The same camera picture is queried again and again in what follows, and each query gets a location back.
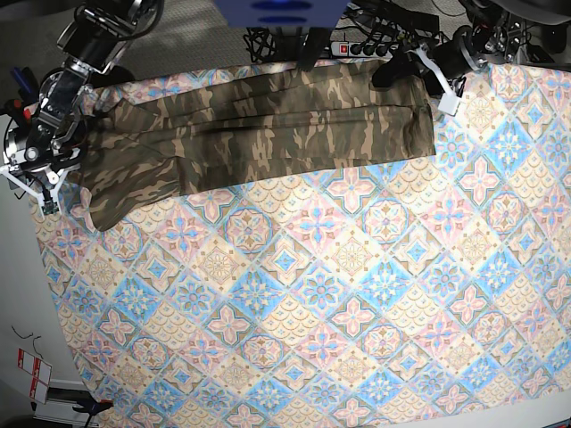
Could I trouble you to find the red black table clamp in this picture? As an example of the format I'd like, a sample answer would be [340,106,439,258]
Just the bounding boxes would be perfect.
[4,99,31,130]

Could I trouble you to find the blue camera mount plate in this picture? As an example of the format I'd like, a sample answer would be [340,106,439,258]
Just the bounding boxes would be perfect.
[214,0,349,28]

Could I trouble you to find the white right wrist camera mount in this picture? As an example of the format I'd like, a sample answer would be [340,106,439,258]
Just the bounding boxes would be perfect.
[1,148,82,218]

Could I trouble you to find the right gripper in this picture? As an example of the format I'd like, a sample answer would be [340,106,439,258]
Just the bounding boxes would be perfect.
[17,160,80,192]

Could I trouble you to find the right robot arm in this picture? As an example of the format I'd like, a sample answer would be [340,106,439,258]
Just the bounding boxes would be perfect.
[1,1,165,188]

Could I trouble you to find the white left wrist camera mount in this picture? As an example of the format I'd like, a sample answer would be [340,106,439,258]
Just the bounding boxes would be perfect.
[406,42,469,116]

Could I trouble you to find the white power strip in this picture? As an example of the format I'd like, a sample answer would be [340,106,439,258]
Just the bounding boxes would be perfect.
[327,40,419,61]

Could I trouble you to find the patterned tile tablecloth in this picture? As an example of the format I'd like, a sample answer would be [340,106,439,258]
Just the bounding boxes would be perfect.
[31,66,570,427]

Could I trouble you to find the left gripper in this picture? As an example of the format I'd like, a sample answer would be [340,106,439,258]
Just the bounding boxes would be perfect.
[371,26,480,97]

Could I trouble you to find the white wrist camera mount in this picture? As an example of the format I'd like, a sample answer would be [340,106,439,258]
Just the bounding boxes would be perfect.
[406,42,469,116]
[1,148,82,218]

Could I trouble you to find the camouflage T-shirt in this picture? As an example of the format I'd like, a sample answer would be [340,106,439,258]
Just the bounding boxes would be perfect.
[78,62,435,232]

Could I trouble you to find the blue table clamp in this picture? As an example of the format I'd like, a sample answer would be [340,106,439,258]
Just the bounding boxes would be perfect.
[10,67,39,96]

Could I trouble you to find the black blue bottom clamp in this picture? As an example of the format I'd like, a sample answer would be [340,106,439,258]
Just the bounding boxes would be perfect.
[72,399,113,425]

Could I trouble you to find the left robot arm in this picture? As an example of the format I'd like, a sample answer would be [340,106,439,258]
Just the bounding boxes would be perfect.
[372,1,570,101]

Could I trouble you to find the red white label tag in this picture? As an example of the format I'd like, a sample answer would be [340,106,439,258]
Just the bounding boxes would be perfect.
[18,349,53,404]

